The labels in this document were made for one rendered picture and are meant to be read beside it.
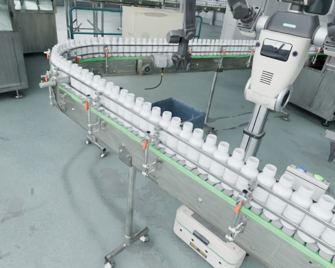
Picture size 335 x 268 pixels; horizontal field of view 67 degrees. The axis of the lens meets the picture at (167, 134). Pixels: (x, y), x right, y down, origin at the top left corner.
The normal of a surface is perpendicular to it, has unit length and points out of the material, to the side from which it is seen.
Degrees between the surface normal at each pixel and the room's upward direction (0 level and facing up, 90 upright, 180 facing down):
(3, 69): 90
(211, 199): 90
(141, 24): 90
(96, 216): 0
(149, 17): 90
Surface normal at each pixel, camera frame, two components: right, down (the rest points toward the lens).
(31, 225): 0.11, -0.85
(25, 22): 0.73, 0.42
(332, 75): -0.88, 0.15
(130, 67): 0.47, 0.50
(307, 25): -0.69, 0.30
